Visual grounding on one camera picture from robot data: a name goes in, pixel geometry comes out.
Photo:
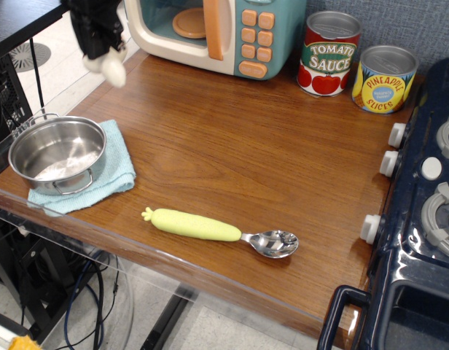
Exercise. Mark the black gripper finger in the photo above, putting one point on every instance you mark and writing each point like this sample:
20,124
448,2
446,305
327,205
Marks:
115,40
93,46

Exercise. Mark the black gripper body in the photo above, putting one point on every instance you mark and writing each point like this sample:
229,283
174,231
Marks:
90,18

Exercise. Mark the white plush mushroom toy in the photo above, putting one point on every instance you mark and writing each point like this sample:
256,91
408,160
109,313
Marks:
110,66

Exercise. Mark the black desk at left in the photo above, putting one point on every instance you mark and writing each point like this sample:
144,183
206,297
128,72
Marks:
19,22

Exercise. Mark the stainless steel pot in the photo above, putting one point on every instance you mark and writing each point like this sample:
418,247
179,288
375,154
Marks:
59,155

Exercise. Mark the light blue folded cloth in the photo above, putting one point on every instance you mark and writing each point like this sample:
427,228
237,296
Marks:
118,176

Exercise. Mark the teal toy microwave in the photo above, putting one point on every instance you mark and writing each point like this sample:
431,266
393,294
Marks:
249,39

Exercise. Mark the tomato sauce can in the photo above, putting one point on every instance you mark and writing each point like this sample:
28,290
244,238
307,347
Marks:
330,43

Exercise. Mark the pineapple slices can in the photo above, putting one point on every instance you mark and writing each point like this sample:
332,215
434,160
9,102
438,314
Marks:
384,78

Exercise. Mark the white stove knob upper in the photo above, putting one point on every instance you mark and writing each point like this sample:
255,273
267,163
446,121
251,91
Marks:
396,135

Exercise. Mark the white stove knob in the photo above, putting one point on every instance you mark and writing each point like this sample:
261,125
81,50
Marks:
396,135
370,227
388,163

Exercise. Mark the white stove knob middle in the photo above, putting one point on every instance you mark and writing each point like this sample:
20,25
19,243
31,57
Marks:
388,163

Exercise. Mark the white stove knob lower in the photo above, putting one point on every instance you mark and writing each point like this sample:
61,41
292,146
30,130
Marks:
370,227

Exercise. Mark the dark blue toy stove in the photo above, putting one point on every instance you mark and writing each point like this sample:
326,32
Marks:
406,303

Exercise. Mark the spoon with green handle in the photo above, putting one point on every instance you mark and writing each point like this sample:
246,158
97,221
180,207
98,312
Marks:
274,244

